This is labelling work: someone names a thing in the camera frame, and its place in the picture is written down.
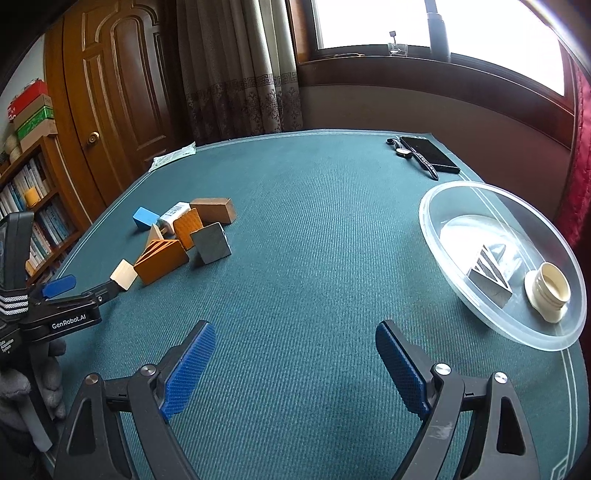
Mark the blue wedge block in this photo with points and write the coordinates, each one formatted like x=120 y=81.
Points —
x=145 y=217

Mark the large orange wooden block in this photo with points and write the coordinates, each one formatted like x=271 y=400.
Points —
x=161 y=266

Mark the cardboard box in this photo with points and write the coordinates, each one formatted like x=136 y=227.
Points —
x=42 y=103

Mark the black phone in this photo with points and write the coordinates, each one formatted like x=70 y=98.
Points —
x=429 y=151

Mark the black eyeglasses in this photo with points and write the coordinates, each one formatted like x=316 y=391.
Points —
x=405 y=152

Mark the cream spool-shaped block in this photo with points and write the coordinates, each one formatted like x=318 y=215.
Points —
x=549 y=301

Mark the red box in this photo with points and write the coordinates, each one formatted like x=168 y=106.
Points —
x=27 y=98

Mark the orange ribbed block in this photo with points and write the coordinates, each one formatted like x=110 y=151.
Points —
x=189 y=226

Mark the clear plastic bowl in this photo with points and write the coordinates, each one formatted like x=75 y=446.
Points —
x=531 y=217

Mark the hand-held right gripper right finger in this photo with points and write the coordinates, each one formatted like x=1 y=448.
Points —
x=401 y=369

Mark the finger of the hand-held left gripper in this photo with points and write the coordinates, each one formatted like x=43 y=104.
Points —
x=99 y=293
x=59 y=285

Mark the small clear glass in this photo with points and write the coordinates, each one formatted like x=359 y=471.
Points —
x=397 y=48

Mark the red curtain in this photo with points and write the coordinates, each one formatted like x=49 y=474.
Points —
x=581 y=184

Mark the beige patterned curtain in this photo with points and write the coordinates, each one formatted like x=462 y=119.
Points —
x=231 y=69

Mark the small light wooden block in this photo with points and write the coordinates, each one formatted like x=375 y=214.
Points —
x=124 y=274

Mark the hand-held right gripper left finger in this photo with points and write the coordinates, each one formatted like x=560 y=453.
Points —
x=189 y=369

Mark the grey triangular ribbed block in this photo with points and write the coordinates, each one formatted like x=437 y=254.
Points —
x=489 y=282

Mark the green box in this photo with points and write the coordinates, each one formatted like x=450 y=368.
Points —
x=37 y=122

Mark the brown wooden door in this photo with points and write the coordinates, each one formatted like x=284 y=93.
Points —
x=120 y=92

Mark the brass door knob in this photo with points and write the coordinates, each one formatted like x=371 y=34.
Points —
x=94 y=137

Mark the row of books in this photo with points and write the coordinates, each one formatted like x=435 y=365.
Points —
x=51 y=221

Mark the green table mat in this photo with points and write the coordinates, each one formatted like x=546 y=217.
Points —
x=323 y=230

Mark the brown wooden wedge block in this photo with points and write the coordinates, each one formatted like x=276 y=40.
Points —
x=154 y=234

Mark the wooden bookshelf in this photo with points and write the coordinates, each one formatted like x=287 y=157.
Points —
x=34 y=146

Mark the white plug charger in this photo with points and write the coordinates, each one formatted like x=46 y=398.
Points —
x=174 y=213

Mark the window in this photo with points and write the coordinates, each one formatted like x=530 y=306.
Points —
x=369 y=23

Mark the grey square block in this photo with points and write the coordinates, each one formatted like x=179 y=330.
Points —
x=210 y=244

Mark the brown rectangular wooden block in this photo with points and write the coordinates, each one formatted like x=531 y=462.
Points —
x=214 y=210

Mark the person's left hand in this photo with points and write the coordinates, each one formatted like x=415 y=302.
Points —
x=53 y=390

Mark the small yellow box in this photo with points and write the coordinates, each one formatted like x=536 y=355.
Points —
x=31 y=197

